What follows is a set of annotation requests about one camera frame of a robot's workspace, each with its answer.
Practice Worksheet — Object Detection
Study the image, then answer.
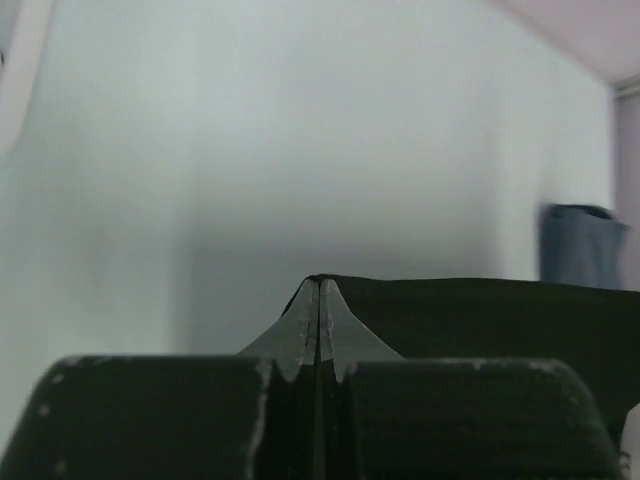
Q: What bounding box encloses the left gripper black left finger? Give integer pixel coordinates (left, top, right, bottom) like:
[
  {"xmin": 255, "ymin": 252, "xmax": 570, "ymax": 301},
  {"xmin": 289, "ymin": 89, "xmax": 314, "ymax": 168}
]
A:
[{"xmin": 1, "ymin": 280, "xmax": 319, "ymax": 479}]

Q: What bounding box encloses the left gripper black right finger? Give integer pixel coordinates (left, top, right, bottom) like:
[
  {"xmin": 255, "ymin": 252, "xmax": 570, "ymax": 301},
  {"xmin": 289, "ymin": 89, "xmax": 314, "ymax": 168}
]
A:
[{"xmin": 319, "ymin": 280, "xmax": 622, "ymax": 479}]

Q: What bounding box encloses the black tank top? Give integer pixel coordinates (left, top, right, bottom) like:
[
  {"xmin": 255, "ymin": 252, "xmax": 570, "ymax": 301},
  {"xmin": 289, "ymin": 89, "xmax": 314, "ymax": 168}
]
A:
[{"xmin": 313, "ymin": 274, "xmax": 639, "ymax": 444}]

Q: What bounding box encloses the blue tank top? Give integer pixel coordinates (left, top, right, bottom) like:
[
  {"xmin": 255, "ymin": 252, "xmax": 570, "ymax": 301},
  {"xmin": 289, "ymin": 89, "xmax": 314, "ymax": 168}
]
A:
[{"xmin": 539, "ymin": 204, "xmax": 630, "ymax": 290}]

